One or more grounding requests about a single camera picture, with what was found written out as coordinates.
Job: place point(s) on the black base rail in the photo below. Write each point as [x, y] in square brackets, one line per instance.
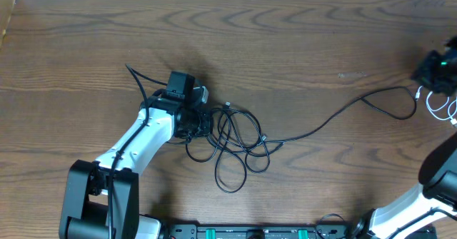
[250, 232]

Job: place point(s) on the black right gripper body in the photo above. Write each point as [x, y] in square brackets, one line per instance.
[439, 74]

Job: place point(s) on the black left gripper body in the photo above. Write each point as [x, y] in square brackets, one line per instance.
[197, 123]

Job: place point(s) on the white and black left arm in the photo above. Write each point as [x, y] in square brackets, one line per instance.
[102, 197]

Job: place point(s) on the brown cardboard panel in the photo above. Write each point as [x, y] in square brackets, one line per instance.
[6, 9]

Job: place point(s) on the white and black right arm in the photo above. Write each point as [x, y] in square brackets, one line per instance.
[434, 196]

